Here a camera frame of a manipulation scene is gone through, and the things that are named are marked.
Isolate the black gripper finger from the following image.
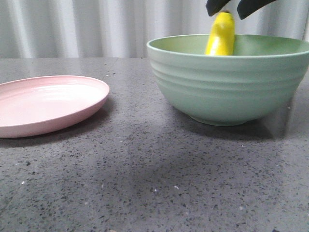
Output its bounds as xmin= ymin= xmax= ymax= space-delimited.
xmin=237 ymin=0 xmax=275 ymax=20
xmin=205 ymin=0 xmax=230 ymax=16

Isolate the yellow banana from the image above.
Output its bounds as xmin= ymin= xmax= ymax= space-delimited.
xmin=205 ymin=11 xmax=235 ymax=56

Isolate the green ribbed bowl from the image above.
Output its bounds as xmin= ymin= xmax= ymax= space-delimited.
xmin=147 ymin=34 xmax=309 ymax=126

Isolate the pink plate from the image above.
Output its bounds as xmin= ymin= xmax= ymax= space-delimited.
xmin=0 ymin=75 xmax=110 ymax=138

